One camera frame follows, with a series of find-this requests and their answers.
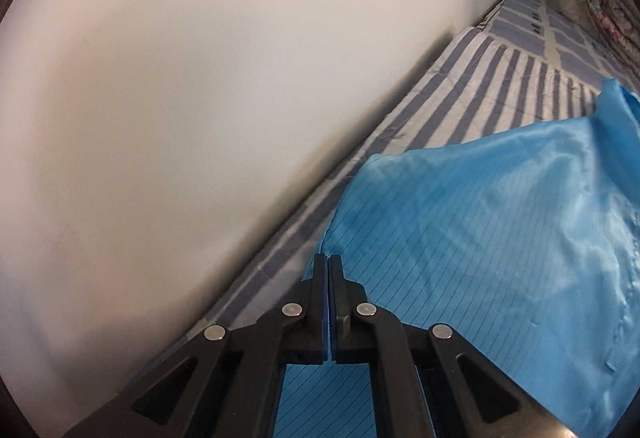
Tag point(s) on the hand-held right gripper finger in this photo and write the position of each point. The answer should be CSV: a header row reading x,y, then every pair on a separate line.
x,y
322,308
334,308

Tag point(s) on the light blue pinstriped coat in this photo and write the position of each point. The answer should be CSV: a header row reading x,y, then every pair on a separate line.
x,y
475,218

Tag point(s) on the blue white striped bed sheet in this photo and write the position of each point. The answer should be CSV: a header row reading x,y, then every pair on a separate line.
x,y
500,82

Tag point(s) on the blue checked bed sheet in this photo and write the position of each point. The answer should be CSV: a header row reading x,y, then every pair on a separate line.
x,y
520,22

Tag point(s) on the floral quilt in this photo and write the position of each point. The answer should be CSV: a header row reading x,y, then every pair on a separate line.
x,y
607,12

